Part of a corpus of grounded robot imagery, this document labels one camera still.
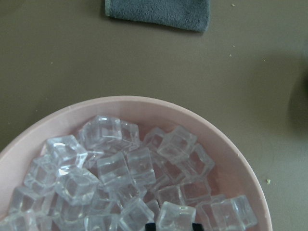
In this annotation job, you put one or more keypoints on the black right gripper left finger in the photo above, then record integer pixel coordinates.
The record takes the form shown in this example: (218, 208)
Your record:
(150, 227)

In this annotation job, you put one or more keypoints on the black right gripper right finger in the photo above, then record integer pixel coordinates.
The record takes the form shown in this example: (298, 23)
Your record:
(197, 227)

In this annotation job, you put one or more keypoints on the clear ice cube pile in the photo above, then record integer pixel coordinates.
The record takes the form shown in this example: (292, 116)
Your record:
(105, 178)

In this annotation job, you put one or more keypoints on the pink bowl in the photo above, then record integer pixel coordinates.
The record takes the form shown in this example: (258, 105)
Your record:
(231, 176)

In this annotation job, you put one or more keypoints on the grey folded cloth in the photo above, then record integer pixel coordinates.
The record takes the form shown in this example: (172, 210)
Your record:
(193, 15)

